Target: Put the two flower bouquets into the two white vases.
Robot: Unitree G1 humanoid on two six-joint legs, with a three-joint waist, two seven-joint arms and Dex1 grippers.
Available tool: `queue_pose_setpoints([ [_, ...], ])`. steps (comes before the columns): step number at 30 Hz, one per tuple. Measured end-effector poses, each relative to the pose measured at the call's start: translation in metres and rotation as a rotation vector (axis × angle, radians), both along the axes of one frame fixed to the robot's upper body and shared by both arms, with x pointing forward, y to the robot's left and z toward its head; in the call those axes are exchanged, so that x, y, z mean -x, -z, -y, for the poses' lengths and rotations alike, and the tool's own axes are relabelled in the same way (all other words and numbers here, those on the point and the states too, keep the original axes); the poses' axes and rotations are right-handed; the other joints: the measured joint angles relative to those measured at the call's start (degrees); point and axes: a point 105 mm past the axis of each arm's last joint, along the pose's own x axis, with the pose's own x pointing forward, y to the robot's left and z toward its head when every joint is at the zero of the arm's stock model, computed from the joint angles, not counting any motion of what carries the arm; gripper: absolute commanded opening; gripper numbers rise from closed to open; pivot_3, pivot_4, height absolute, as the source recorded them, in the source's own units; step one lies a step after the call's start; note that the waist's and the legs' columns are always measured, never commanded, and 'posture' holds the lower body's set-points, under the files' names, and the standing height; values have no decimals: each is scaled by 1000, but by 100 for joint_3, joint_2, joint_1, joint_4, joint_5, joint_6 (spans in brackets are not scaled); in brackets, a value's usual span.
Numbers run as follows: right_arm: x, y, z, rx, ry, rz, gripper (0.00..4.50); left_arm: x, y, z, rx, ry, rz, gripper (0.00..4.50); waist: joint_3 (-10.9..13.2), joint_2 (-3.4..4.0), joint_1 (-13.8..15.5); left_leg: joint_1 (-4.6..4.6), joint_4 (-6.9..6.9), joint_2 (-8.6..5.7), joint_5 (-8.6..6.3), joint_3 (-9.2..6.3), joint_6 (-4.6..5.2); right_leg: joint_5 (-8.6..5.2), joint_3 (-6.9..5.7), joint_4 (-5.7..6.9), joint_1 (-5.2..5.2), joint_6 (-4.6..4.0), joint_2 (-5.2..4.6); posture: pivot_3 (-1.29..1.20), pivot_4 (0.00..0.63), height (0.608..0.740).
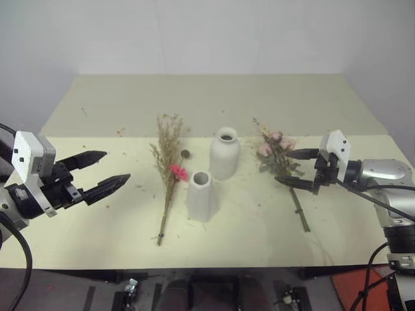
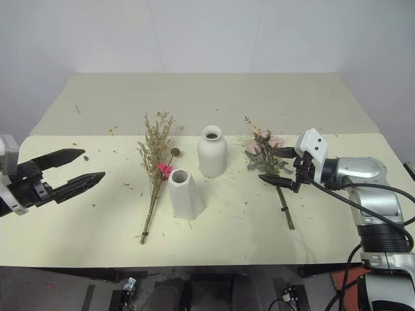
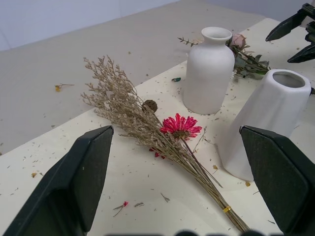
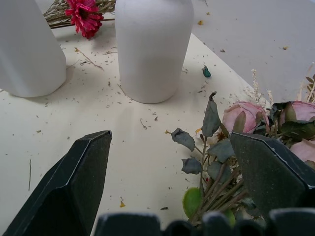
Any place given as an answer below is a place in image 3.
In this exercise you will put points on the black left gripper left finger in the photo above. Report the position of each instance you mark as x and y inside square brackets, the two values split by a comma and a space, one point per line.
[73, 186]

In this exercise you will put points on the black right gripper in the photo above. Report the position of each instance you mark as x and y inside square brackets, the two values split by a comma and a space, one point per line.
[310, 9]

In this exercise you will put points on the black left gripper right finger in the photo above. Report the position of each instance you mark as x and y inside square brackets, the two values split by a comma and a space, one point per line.
[283, 177]

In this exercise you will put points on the white tapered ceramic vase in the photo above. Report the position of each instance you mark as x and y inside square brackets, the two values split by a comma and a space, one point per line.
[261, 123]

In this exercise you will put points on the white bottle-shaped ceramic vase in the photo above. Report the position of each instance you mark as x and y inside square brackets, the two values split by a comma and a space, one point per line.
[208, 73]

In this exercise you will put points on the small red flower sprig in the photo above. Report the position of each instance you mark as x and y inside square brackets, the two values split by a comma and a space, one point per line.
[123, 204]

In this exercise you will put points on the pink rose bouquet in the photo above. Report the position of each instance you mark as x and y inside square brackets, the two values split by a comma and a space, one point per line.
[246, 61]

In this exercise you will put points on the beige dried flower bundle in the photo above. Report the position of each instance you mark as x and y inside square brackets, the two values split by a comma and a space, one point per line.
[128, 115]

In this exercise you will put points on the small yellow flower sprig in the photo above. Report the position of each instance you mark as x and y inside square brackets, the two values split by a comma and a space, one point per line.
[58, 87]

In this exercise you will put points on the brown round seed pod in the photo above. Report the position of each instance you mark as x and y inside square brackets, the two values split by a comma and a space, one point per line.
[149, 106]

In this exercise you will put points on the red dried daisy flower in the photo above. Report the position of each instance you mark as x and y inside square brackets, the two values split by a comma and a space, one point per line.
[180, 125]

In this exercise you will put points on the small green plastic piece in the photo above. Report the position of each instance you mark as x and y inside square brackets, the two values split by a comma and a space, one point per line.
[176, 79]

